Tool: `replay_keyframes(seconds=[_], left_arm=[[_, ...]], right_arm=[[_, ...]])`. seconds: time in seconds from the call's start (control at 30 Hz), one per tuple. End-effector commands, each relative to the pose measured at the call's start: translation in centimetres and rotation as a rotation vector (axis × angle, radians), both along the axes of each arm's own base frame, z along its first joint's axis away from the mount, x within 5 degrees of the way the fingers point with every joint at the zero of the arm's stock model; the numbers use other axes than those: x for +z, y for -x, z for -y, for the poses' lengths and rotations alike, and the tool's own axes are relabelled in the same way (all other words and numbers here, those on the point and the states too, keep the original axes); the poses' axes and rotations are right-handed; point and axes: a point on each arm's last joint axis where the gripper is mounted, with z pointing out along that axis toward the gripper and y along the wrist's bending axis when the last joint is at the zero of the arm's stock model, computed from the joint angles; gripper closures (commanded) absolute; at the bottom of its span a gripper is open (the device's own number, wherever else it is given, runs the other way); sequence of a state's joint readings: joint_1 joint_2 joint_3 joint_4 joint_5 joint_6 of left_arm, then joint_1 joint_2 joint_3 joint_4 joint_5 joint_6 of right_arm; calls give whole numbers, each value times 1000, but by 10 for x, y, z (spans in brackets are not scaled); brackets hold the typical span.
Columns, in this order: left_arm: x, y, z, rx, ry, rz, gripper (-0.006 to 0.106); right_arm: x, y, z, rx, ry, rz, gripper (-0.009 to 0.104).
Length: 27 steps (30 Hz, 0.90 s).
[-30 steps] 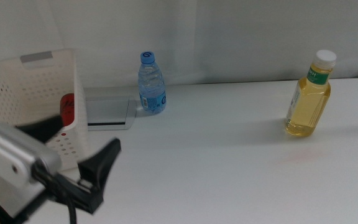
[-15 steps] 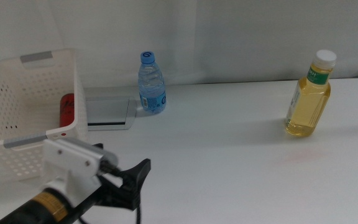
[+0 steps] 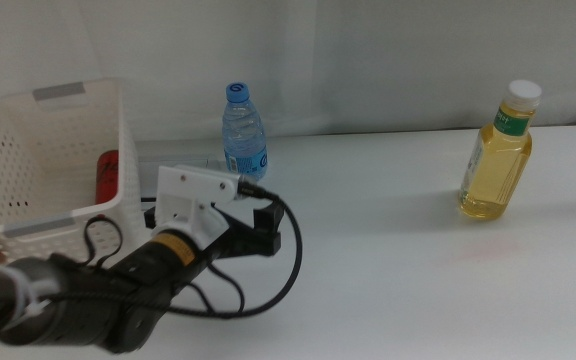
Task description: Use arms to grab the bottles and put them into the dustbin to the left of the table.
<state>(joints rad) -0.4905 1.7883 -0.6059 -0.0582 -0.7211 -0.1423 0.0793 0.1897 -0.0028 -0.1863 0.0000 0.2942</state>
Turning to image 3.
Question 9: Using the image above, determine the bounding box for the clear water bottle blue cap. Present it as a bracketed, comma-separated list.
[221, 81, 269, 182]

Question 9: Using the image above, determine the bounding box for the silver table cable hatch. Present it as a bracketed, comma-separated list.
[136, 152, 225, 201]

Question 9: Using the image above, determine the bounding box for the yellow tea bottle white cap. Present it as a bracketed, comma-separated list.
[456, 79, 543, 221]

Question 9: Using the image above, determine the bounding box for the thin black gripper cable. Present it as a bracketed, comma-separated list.
[82, 213, 247, 316]

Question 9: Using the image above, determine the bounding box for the white perforated plastic basket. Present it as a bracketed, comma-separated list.
[0, 77, 157, 266]

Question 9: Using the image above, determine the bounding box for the red cola can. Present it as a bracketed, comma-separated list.
[94, 149, 120, 205]

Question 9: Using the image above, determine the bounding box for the white backdrop curtain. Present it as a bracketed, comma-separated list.
[0, 0, 576, 142]

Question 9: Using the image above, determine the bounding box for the white zip tie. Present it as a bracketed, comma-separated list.
[12, 264, 44, 321]

